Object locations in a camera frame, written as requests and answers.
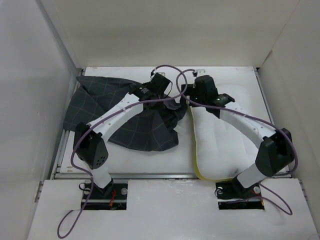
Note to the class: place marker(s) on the front white foam board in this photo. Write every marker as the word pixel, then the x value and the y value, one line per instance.
pixel 173 210

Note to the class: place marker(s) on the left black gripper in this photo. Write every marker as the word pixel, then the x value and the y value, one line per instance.
pixel 161 94

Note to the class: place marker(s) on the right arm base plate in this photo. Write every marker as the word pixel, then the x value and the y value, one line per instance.
pixel 233 197

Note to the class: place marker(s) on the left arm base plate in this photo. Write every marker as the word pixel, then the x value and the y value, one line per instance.
pixel 112 199

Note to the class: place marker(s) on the dark grey checked pillowcase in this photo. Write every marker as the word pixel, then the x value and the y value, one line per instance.
pixel 151 130

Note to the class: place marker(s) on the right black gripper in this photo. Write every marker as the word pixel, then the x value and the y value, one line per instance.
pixel 191 89

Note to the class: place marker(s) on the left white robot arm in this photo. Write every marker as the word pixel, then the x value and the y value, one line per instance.
pixel 90 139

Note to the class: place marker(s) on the white pillow yellow edge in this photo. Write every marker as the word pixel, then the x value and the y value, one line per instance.
pixel 220 150

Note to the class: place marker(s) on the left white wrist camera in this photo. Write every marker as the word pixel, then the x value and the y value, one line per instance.
pixel 161 73

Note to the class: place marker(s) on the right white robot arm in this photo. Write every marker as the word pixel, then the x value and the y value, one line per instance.
pixel 275 148

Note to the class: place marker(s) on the left aluminium frame rail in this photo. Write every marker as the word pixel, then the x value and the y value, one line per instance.
pixel 62 137

